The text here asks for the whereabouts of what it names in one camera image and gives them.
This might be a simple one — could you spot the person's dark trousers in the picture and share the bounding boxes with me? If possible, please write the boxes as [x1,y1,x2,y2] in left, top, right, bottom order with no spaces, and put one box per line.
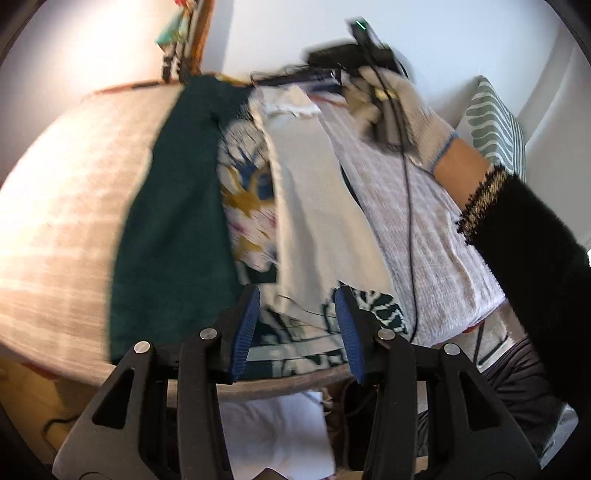
[416,336,571,457]

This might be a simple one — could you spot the wooden frame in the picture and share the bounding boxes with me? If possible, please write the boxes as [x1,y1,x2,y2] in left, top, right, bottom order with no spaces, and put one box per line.
[185,0,217,77]

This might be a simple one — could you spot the green patterned pillow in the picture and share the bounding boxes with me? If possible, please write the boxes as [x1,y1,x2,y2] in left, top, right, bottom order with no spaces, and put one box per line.
[456,75,528,184]

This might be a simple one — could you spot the white sheet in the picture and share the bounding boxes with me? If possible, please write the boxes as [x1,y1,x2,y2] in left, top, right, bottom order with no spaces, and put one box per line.
[221,391,336,477]

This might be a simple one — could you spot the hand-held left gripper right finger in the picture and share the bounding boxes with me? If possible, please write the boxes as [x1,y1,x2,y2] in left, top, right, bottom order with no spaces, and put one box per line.
[334,285,542,480]

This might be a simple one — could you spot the person's right hand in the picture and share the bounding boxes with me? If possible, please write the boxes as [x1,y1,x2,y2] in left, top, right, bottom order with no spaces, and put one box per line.
[344,66,459,175]

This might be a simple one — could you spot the dark green garment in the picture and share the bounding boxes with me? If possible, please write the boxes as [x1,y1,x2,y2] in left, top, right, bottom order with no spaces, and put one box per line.
[108,74,253,366]

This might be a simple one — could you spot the white garment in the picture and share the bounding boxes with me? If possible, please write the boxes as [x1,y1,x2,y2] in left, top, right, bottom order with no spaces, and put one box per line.
[252,85,394,315]

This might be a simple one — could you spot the person's right forearm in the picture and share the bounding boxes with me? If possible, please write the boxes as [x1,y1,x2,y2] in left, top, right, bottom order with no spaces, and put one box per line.
[431,136,591,411]

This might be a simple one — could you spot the black cable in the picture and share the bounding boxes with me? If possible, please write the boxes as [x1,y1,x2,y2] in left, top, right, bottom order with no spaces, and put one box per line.
[364,28,421,345]

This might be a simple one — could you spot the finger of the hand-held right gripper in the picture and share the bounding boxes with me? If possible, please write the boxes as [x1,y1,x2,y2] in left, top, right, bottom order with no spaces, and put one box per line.
[250,66,346,89]

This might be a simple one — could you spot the colourful hanging ornament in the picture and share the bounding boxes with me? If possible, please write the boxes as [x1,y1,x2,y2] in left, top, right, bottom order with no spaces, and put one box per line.
[154,0,195,85]

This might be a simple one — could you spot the floral printed garment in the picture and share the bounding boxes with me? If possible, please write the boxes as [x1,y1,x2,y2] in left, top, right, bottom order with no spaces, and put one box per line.
[217,99,411,381]

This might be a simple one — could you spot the pink plaid bed cover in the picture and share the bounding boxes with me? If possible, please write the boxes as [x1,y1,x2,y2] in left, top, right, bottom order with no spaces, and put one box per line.
[0,83,509,403]

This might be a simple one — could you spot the light pink knit garment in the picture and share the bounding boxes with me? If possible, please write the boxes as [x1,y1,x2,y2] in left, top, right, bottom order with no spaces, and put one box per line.
[318,99,507,347]

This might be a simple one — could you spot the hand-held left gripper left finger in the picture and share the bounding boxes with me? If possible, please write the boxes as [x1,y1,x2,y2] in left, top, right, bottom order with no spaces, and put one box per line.
[53,284,262,480]

